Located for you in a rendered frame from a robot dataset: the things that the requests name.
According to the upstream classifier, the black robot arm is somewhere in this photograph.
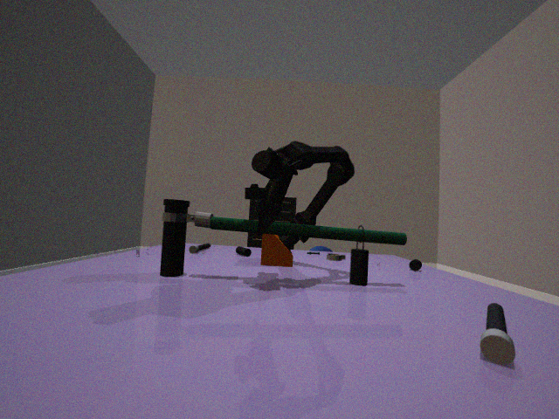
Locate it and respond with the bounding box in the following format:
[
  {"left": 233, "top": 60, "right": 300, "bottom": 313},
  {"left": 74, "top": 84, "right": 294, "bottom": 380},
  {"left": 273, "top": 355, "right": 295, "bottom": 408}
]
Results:
[{"left": 245, "top": 141, "right": 355, "bottom": 250}]

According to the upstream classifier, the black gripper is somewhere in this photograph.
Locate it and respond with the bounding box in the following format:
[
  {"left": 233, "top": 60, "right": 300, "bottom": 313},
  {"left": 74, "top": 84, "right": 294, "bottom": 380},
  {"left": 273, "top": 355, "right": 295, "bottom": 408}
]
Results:
[{"left": 255, "top": 181, "right": 288, "bottom": 237}]

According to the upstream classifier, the grey metal band with two small tabs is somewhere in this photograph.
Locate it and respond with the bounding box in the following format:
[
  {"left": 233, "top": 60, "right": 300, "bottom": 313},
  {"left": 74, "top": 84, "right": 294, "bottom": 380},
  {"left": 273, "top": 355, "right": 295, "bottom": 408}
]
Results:
[{"left": 327, "top": 253, "right": 346, "bottom": 261}]

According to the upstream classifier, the grey faceted cup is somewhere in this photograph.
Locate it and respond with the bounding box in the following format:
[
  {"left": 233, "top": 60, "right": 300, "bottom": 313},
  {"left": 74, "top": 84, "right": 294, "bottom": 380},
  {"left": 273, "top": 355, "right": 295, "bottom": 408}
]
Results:
[{"left": 162, "top": 212, "right": 213, "bottom": 228}]

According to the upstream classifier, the green pipe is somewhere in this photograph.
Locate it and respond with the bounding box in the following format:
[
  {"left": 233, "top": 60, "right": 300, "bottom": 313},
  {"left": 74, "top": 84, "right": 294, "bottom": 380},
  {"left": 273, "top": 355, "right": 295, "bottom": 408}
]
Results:
[{"left": 210, "top": 216, "right": 407, "bottom": 245}]

